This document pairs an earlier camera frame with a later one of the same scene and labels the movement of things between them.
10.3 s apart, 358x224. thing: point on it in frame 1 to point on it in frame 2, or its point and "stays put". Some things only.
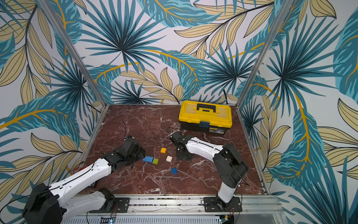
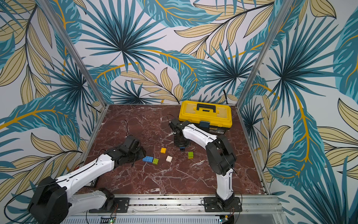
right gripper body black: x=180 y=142 to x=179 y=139
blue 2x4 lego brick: x=148 y=159 stays put
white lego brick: x=168 y=158 stays put
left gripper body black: x=139 y=155 stays put
